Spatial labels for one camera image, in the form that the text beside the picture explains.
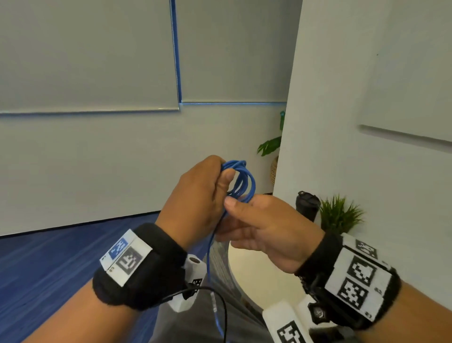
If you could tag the person's right hand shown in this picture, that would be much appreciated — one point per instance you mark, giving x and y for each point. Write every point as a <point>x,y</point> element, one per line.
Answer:
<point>279,233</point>

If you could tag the person's left hand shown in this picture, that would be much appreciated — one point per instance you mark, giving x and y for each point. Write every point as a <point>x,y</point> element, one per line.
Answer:
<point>190,205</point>

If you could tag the person's left forearm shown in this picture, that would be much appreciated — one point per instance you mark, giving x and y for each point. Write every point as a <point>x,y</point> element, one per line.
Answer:
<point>81,318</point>

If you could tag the person's right forearm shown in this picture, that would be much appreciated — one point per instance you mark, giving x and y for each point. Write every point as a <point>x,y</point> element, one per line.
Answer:
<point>416,318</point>

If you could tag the person's dark trousers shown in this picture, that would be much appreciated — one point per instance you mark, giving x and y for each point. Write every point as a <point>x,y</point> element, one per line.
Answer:
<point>190,325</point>

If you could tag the black tumbler with lid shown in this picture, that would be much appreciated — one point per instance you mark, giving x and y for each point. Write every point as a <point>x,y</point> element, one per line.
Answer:
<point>308,206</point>

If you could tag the black marker wristband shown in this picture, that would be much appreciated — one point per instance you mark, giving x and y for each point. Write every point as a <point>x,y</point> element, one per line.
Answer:
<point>162,275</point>
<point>318,254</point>

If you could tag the round white table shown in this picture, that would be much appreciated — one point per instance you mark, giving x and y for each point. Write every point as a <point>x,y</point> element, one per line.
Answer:
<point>261,279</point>

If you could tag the small potted grass plant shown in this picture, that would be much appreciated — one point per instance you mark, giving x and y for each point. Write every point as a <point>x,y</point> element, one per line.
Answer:
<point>339,215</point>

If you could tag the large leafy green plant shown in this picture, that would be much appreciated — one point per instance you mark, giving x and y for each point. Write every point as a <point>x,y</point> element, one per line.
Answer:
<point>270,146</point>

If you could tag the white wall whiteboard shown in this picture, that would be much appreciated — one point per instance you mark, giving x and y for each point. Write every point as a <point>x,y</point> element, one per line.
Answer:
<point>413,70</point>

